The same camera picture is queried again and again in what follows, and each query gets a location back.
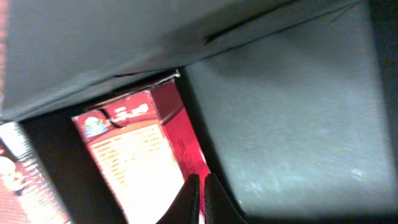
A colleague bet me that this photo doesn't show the dark snack can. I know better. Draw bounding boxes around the dark snack can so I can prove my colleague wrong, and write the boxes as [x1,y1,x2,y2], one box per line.
[1,122,73,224]

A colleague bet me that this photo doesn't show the black open gift box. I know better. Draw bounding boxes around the black open gift box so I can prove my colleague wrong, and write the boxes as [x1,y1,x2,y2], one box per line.
[1,0,397,223]

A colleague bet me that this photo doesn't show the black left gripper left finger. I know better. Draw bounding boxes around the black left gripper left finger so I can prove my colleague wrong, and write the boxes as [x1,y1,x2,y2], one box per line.
[156,174,200,224]

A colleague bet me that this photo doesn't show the red cardboard carton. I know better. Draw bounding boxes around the red cardboard carton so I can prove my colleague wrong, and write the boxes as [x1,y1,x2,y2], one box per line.
[72,80,210,223]

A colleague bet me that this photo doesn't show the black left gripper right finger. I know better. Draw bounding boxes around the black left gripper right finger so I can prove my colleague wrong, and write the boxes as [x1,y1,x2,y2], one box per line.
[205,173,247,224]

